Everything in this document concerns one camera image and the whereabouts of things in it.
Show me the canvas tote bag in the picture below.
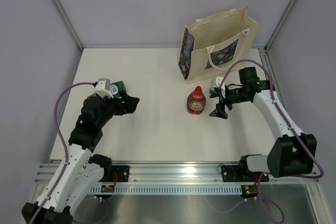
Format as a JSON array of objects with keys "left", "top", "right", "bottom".
[{"left": 177, "top": 6, "right": 259, "bottom": 84}]

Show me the green bottle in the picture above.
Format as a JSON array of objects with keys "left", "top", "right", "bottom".
[{"left": 109, "top": 81, "right": 127, "bottom": 98}]

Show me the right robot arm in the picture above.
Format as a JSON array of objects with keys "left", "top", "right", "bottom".
[{"left": 210, "top": 67, "right": 317, "bottom": 180}]

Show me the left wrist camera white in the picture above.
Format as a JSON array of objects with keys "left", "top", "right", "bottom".
[{"left": 93, "top": 78, "right": 113, "bottom": 99}]

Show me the white slotted cable duct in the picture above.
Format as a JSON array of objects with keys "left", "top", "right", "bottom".
[{"left": 89, "top": 185, "right": 243, "bottom": 195}]

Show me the aluminium front rail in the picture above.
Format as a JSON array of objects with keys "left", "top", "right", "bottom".
[{"left": 33, "top": 160, "right": 319, "bottom": 185}]

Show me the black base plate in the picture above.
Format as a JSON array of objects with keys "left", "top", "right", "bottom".
[
  {"left": 217, "top": 164, "right": 261, "bottom": 183},
  {"left": 101, "top": 165, "right": 130, "bottom": 183}
]

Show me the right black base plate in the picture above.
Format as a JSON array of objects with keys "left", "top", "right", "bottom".
[{"left": 217, "top": 164, "right": 261, "bottom": 183}]

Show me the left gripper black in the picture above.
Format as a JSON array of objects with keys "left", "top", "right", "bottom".
[{"left": 97, "top": 90, "right": 139, "bottom": 129}]

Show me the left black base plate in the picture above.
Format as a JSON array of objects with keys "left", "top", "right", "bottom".
[{"left": 101, "top": 165, "right": 130, "bottom": 183}]

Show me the red Fairy dish soap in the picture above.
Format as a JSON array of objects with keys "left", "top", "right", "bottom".
[{"left": 186, "top": 86, "right": 206, "bottom": 114}]

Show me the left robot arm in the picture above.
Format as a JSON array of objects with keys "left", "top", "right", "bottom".
[{"left": 22, "top": 92, "right": 140, "bottom": 223}]

